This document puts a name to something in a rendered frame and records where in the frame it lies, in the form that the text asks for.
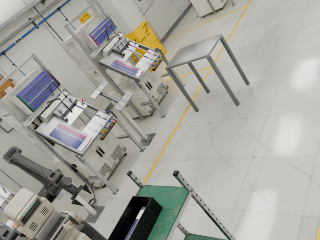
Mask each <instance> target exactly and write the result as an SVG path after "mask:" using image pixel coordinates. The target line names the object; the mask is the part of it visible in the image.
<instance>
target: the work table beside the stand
mask: <svg viewBox="0 0 320 240"><path fill-rule="evenodd" d="M219 40H220V41H221V43H222V44H223V46H224V48H225V50H226V51H227V53H228V55H229V56H230V58H231V60H232V62H233V63H234V65H235V67H236V68H237V70H238V72H239V74H240V75H241V77H242V79H243V80H244V82H245V84H246V85H249V83H250V82H249V81H248V79H247V77H246V75H245V74H244V72H243V70H242V68H241V67H240V65H239V63H238V61H237V60H236V58H235V56H234V54H233V53H232V51H231V49H230V47H229V46H228V44H227V42H226V40H225V39H224V37H223V35H222V34H219V35H216V36H213V37H210V38H208V39H205V40H202V41H199V42H196V43H193V44H191V45H188V46H185V47H183V48H180V49H179V50H178V51H177V53H176V54H175V55H174V57H173V58H172V59H171V61H170V62H169V63H168V65H167V66H166V68H165V69H166V71H167V72H168V74H169V75H170V76H171V78H172V79H173V80H174V82H175V83H176V85H177V86H178V87H179V89H180V90H181V92H182V93H183V95H184V96H185V98H186V99H187V100H188V102H189V103H190V105H191V106H192V107H193V109H194V110H195V111H196V112H198V111H199V109H198V108H197V106H196V105H195V103H194V102H193V100H192V99H191V98H190V96H189V95H188V93H187V92H186V90H185V89H184V88H183V86H182V85H181V83H180V82H179V80H178V79H177V78H176V76H175V75H174V73H173V72H172V70H171V68H175V67H178V66H181V65H184V64H188V65H189V67H190V68H191V70H192V71H193V73H194V74H195V76H196V77H197V79H198V80H199V82H200V83H201V85H202V86H203V88H204V89H205V91H206V92H207V93H209V92H210V90H209V89H208V87H207V86H206V84H205V82H204V81H203V79H202V78H201V76H200V75H199V74H198V72H197V70H196V69H195V67H194V66H193V64H192V62H194V61H197V60H201V59H204V58H206V59H207V60H208V62H209V63H210V65H211V66H212V68H213V70H214V71H215V73H216V74H217V76H218V78H219V79H220V81H221V83H222V84H223V86H224V88H225V89H226V91H227V92H228V94H229V95H230V97H231V99H232V100H233V102H234V104H235V105H236V106H239V104H240V103H239V102H238V100H237V98H236V97H235V95H234V93H233V92H232V90H231V89H230V87H229V85H228V84H227V82H226V80H225V79H224V77H223V75H222V74H221V72H220V70H219V69H218V67H217V66H216V64H215V62H214V61H213V59H212V57H211V56H210V54H211V53H212V51H213V50H214V48H215V47H216V45H217V43H218V42H219Z"/></svg>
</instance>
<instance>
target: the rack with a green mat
mask: <svg viewBox="0 0 320 240"><path fill-rule="evenodd" d="M127 175H128V176H129V177H130V178H131V179H132V180H133V181H134V182H135V183H136V185H137V186H138V187H139V188H140V189H139V190H138V192H137V194H136V196H146V197H153V198H154V200H156V202H157V203H158V204H160V206H162V210H161V212H160V214H159V216H158V218H157V220H156V222H155V224H154V226H153V228H152V230H151V232H150V234H149V236H148V238H147V240H171V238H172V235H173V233H174V231H175V229H176V227H178V228H179V230H180V231H181V232H182V233H183V234H184V235H185V238H184V240H226V239H221V238H215V237H210V236H204V235H199V234H193V233H189V232H188V231H187V230H186V229H185V228H184V226H183V225H182V224H181V223H180V222H179V221H180V219H181V217H182V215H183V212H184V210H185V208H186V206H187V204H188V202H189V200H190V197H192V198H193V199H194V200H195V201H196V202H197V204H198V205H199V206H200V207H201V208H202V209H203V211H204V212H205V213H206V214H207V215H208V217H209V218H210V219H211V220H212V221H213V222H214V224H215V225H216V226H217V227H218V228H219V229H220V231H221V232H222V233H223V234H224V235H225V236H226V238H227V239H228V240H236V239H235V238H234V237H233V236H232V234H231V233H230V232H229V231H228V230H227V228H226V227H225V226H224V225H223V224H222V222H221V221H220V220H219V219H218V218H217V216H216V215H215V214H214V213H213V212H212V210H211V209H210V208H209V207H208V206H207V204H206V203H205V202H204V201H203V200H202V198H201V197H200V196H199V195H198V194H197V192H196V191H195V190H194V189H193V187H192V186H190V184H189V183H188V182H187V181H186V180H185V178H184V177H183V176H182V175H181V174H180V172H179V171H178V170H175V171H174V172H173V174H172V175H173V176H174V177H175V178H176V179H177V181H178V182H179V183H180V184H181V185H182V187H181V186H158V185H144V184H143V183H142V182H141V181H140V180H139V178H138V177H137V176H136V175H135V174H134V173H133V172H132V171H128V173H127Z"/></svg>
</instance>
